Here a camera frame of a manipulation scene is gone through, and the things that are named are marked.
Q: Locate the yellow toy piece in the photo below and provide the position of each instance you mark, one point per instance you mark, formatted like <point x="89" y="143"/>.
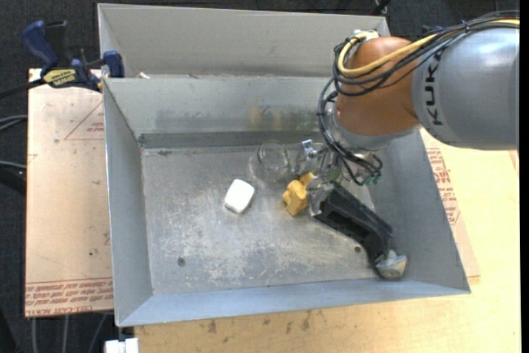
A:
<point x="294" y="194"/>

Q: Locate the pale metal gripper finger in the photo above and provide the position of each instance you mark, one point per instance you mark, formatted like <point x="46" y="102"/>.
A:
<point x="306" y="148"/>
<point x="316" y="200"/>

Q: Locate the white sponge block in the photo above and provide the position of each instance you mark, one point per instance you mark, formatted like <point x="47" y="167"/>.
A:
<point x="239" y="196"/>

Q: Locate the black tool with grey end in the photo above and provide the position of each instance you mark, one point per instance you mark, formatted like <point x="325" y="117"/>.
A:
<point x="355" y="219"/>

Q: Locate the grey metal bin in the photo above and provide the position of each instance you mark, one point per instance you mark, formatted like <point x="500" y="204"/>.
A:
<point x="206" y="244"/>

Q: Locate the clear glass jar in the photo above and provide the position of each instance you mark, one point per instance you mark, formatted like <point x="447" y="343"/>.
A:
<point x="273" y="163"/>

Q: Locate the brown cardboard board red print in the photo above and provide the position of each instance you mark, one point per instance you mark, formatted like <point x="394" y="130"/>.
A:
<point x="62" y="177"/>

